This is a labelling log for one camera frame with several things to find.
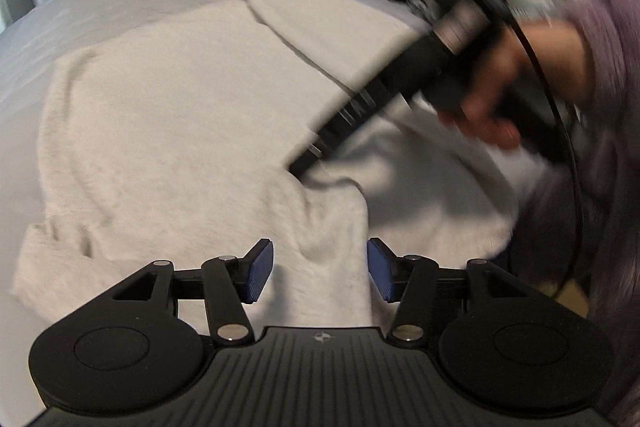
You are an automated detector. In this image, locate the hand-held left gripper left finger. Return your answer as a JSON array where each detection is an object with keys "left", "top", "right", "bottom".
[{"left": 111, "top": 238, "right": 275, "bottom": 349}]

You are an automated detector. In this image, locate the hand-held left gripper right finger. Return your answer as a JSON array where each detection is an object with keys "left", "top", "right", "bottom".
[{"left": 366, "top": 237, "right": 532, "bottom": 349}]

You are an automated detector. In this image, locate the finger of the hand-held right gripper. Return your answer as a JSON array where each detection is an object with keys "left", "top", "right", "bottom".
[{"left": 287, "top": 72, "right": 402, "bottom": 180}]

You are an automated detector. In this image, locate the white fuzzy sweater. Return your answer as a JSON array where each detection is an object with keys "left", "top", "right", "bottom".
[{"left": 10, "top": 0, "right": 521, "bottom": 328}]

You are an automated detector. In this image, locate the person's right hand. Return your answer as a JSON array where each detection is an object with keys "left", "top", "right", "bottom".
[{"left": 439, "top": 18, "right": 592, "bottom": 151}]

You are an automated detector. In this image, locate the person's purple top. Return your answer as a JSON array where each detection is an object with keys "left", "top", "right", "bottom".
[{"left": 520, "top": 107, "right": 640, "bottom": 427}]

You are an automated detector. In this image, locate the black cable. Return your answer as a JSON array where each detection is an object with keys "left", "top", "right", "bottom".
[{"left": 492, "top": 0, "right": 587, "bottom": 300}]

